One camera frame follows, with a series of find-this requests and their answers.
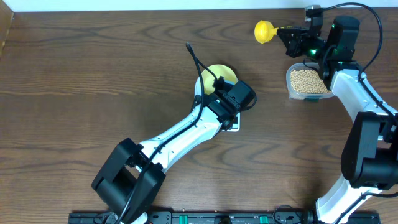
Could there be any white digital kitchen scale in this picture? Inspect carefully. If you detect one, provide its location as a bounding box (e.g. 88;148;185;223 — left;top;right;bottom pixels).
192;74;241;133

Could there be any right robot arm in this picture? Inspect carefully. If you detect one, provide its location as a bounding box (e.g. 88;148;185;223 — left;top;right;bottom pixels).
276;16;397;223

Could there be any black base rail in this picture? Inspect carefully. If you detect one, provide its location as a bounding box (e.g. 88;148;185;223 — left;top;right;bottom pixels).
68;210;381;224

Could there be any clear container of soybeans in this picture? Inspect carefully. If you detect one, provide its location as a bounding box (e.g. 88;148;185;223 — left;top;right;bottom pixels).
286;63;334;100

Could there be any yellow plastic measuring scoop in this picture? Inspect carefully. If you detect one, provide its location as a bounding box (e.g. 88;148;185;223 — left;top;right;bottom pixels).
254;21;278;44

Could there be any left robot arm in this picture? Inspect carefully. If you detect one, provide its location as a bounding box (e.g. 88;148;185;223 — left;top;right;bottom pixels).
91;77;256;223

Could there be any yellow plastic bowl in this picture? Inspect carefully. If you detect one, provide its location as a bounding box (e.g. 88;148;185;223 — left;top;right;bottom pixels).
201;64;238;95

